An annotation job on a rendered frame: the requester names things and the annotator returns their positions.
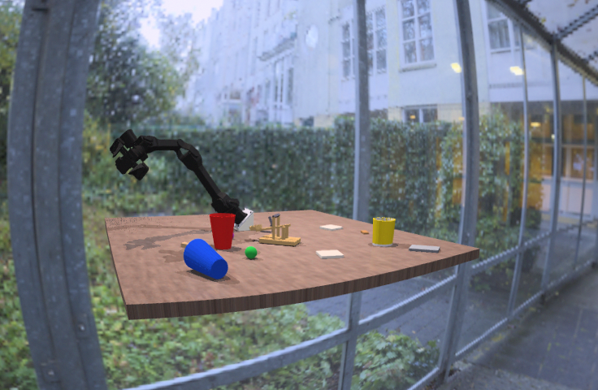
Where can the blue plastic cup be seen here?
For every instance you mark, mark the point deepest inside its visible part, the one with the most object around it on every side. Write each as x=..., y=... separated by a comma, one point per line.
x=199, y=256

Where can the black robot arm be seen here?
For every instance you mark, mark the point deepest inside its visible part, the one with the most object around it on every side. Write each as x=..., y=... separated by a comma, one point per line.
x=221, y=202

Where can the red plastic cup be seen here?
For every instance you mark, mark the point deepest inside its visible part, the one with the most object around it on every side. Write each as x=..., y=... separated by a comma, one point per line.
x=222, y=225

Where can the yellow mug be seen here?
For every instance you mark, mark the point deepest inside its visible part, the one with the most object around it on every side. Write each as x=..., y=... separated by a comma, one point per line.
x=383, y=231

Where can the cream flat square tile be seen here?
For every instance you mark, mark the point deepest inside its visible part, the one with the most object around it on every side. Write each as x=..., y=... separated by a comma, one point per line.
x=330, y=254
x=330, y=227

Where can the green ball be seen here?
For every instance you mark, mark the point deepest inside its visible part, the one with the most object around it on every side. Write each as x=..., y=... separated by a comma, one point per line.
x=251, y=252

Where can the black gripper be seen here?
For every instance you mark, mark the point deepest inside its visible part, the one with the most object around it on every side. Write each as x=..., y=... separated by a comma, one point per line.
x=130, y=157

